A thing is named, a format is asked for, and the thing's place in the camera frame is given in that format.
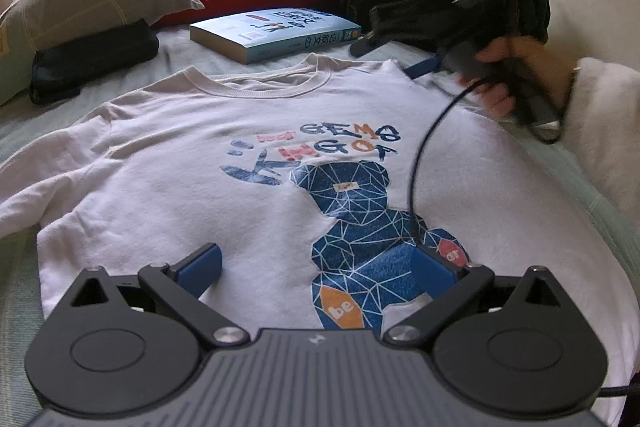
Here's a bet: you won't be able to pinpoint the white printed sweatshirt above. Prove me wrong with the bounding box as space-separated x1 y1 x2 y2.
1 55 639 385

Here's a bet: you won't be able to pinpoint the dark clothes on chair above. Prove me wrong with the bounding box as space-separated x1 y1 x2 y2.
499 0 551 44

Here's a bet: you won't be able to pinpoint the person's right hand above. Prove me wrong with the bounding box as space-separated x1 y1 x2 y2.
449 37 576 126

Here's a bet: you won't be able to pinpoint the light blue book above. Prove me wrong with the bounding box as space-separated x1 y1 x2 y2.
189 8 361 65

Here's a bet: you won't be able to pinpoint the black folded cloth pouch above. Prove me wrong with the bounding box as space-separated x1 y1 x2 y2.
28 20 160 106

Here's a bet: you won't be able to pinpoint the grey beige pillow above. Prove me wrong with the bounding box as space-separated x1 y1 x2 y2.
1 0 204 103

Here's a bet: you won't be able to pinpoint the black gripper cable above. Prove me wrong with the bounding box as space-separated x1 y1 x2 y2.
406 76 501 253

